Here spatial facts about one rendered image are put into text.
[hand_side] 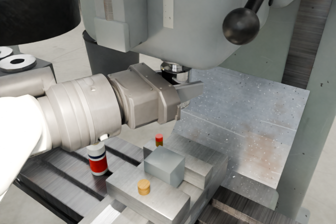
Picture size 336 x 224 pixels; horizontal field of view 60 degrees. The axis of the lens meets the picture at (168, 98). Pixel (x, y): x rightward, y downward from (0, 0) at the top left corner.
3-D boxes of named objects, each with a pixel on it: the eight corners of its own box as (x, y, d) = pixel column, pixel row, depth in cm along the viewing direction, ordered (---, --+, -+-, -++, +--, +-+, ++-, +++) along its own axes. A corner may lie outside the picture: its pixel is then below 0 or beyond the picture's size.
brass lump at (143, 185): (145, 197, 50) (144, 190, 49) (135, 192, 51) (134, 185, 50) (152, 189, 52) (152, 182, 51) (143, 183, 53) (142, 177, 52)
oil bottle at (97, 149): (99, 178, 68) (93, 143, 62) (87, 171, 70) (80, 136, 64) (111, 168, 71) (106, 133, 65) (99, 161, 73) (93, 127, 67)
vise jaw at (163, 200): (172, 235, 49) (172, 220, 47) (107, 194, 56) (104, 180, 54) (190, 210, 53) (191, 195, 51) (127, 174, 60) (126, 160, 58)
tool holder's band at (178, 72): (195, 76, 42) (196, 70, 41) (164, 80, 41) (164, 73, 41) (186, 62, 46) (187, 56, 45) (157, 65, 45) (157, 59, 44)
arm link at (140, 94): (183, 80, 36) (90, 107, 31) (180, 139, 41) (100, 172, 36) (137, 46, 45) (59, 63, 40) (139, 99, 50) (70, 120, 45)
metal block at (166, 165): (169, 196, 55) (169, 173, 52) (144, 182, 58) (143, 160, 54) (184, 178, 58) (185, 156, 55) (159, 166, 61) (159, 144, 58)
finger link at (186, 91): (199, 95, 45) (165, 106, 42) (201, 76, 44) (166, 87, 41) (206, 99, 44) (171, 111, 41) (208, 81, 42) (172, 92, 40)
